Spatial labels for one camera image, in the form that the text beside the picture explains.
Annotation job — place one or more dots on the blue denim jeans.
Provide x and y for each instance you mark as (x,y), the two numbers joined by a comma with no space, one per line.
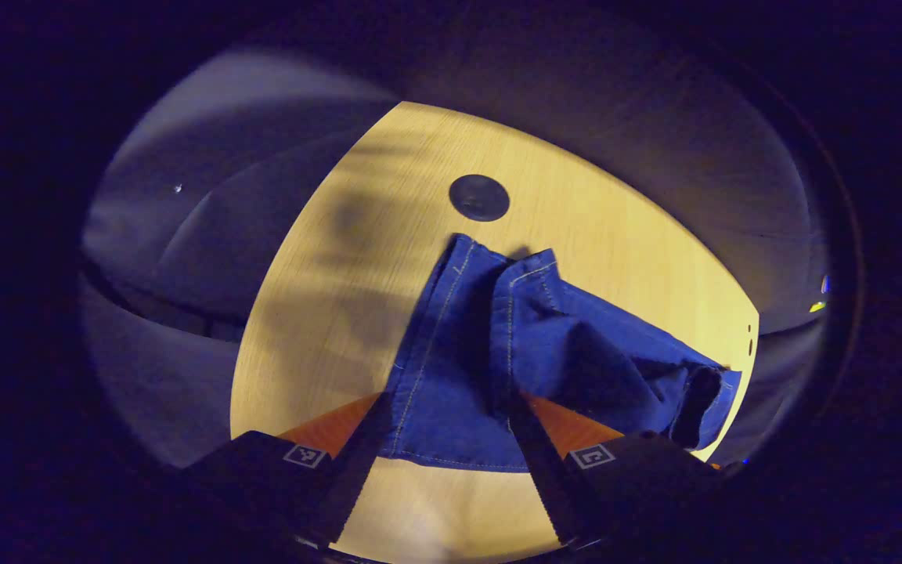
(459,368)

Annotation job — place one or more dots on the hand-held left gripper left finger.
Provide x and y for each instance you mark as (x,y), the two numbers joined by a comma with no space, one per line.
(353,478)

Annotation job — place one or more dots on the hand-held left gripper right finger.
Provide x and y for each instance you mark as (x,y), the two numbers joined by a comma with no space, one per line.
(545,478)

